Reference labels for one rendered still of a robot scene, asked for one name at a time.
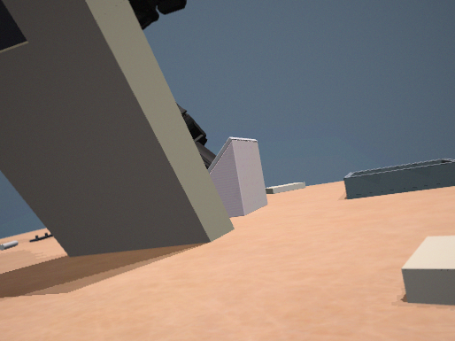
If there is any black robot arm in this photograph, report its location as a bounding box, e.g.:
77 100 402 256
176 103 216 169

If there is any grey cylinder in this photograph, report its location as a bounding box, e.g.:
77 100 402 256
0 241 18 251

